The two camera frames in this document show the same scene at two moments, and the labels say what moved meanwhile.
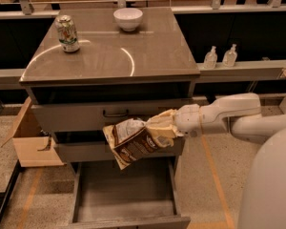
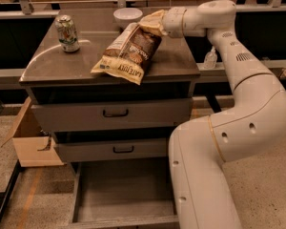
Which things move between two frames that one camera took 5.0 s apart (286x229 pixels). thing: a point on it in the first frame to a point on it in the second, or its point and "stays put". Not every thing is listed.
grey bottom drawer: [145, 195] stays put
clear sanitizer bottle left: [211, 59] stays put
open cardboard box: [33, 146] stays put
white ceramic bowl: [128, 18] stays put
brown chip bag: [131, 140] to [131, 54]
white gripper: [187, 119] to [173, 22]
